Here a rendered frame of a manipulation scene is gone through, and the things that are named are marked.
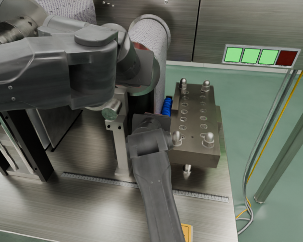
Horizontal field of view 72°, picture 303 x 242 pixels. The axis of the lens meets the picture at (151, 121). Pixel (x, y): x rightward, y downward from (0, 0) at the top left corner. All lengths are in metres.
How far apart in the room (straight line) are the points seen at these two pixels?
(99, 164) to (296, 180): 1.74
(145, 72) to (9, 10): 0.37
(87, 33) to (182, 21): 0.59
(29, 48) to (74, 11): 0.44
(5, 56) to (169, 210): 0.26
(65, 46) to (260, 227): 1.70
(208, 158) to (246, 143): 1.64
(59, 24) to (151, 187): 0.27
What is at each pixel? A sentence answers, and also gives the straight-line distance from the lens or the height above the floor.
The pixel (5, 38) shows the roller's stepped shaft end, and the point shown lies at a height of 1.34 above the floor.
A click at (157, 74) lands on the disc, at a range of 0.52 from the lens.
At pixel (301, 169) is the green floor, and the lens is 2.28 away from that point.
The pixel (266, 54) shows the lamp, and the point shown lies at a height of 1.19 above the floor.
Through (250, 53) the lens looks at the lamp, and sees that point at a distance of 0.86.
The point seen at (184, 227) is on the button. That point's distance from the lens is 0.62.
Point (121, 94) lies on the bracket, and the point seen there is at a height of 1.20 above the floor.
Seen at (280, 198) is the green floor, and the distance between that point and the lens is 1.98.
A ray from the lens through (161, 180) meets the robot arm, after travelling 0.34.
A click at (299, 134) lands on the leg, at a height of 0.71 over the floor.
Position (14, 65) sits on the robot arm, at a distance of 0.22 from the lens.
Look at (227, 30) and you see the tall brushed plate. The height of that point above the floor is 1.26.
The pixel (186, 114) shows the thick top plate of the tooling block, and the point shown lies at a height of 1.03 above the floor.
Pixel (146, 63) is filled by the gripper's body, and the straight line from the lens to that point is 0.40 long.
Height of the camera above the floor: 1.49
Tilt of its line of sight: 40 degrees down
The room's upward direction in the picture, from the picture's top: straight up
